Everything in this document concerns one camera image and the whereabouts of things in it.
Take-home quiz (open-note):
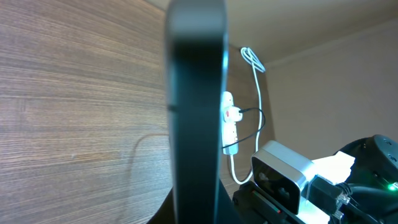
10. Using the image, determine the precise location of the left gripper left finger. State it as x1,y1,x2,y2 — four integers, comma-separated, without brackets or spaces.
147,189,174,224

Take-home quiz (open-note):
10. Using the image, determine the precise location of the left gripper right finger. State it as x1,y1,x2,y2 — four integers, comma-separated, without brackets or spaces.
217,181,242,224

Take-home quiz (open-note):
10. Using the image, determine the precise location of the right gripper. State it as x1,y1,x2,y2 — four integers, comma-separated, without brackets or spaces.
232,181,304,224

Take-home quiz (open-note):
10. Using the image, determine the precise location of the black USB charging cable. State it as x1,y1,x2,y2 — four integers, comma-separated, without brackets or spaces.
221,107,267,149

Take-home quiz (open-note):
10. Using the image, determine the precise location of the teal Galaxy smartphone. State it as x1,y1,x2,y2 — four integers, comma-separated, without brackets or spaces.
164,0,228,223

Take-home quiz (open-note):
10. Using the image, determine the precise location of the white USB charger plug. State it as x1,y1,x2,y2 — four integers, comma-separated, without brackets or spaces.
223,106,243,123

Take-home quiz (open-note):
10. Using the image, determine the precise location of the white power strip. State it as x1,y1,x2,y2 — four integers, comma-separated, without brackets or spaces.
221,91,238,155

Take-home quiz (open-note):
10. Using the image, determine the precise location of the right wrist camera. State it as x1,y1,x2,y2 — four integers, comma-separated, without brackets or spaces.
251,141,318,215

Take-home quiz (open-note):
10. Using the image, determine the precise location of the white power strip cord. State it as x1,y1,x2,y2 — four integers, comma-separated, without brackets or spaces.
229,46,267,185

